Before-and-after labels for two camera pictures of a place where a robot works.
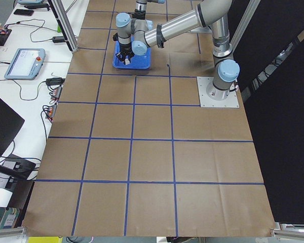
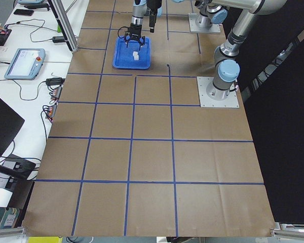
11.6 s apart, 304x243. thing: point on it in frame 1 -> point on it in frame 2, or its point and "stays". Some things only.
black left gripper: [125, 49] -> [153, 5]
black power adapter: [58, 39] stays
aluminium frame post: [64, 24] stays
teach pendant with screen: [26, 64] stays
